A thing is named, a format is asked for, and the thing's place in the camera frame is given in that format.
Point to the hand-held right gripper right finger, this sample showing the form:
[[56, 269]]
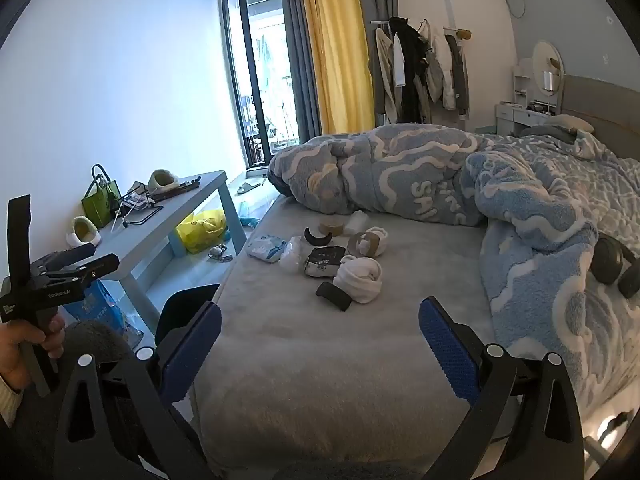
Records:
[[450, 350]]

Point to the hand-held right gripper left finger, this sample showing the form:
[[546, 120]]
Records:
[[190, 350]]

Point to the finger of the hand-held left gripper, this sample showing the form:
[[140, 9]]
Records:
[[95, 266], [77, 251]]

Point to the white tissue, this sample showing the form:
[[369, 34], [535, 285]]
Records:
[[357, 280]]

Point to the blue white packet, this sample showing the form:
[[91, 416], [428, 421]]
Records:
[[265, 249]]

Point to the clear plastic bag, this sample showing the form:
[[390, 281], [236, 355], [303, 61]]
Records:
[[294, 257]]

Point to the black tissue pack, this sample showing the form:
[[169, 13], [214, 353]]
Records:
[[325, 262]]

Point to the white small roll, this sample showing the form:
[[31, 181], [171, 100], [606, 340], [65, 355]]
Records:
[[359, 220]]

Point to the brown tape roll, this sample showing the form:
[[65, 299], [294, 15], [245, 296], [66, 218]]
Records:
[[332, 227]]

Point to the person's left hand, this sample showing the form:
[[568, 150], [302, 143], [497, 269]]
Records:
[[12, 350]]

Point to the green beige fluffy slipper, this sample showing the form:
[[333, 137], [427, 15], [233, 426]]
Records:
[[82, 232], [162, 180]]

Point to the blue printed packet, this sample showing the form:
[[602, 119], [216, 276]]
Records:
[[100, 310]]

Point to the green handbag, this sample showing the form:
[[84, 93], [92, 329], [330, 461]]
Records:
[[97, 205]]

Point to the light blue low table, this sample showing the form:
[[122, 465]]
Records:
[[150, 240]]

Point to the white blue small box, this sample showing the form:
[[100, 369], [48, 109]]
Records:
[[134, 202]]

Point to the yellow plastic bag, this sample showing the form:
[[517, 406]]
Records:
[[200, 230]]

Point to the bundle of dark sticks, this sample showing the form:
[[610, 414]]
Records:
[[177, 189]]

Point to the bed with grey sheet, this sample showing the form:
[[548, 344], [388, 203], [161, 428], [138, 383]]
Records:
[[310, 360]]

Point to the blue plush toy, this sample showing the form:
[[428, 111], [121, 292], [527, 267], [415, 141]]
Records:
[[246, 221]]

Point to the blue patterned fleece blanket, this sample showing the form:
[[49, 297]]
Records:
[[525, 200]]

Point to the pale floor slipper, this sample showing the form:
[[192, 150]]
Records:
[[248, 188]]

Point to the black headphones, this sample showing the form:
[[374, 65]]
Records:
[[607, 257]]

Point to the white dressing table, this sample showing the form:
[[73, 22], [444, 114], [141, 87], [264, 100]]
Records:
[[510, 115]]

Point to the black framed balcony door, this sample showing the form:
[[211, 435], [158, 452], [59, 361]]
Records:
[[235, 60]]

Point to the beige pillow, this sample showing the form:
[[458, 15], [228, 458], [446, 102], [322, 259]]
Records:
[[570, 122]]

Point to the grey jacket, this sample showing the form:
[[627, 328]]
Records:
[[457, 75]]

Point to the white small shelf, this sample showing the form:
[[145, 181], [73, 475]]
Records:
[[521, 80]]

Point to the white jacket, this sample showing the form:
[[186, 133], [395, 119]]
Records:
[[436, 70]]

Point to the black coat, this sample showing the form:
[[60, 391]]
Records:
[[412, 70]]

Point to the beige coat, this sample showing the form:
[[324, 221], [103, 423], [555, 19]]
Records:
[[384, 75]]

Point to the white shirt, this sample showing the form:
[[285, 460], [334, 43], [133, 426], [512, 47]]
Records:
[[398, 65]]

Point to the grey headboard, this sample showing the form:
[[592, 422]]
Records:
[[610, 105]]

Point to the round mirror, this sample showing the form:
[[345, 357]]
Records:
[[545, 62]]

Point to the yellow curtain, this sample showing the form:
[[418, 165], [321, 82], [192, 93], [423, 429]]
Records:
[[335, 50]]

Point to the clothes rack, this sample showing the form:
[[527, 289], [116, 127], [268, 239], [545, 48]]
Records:
[[380, 22]]

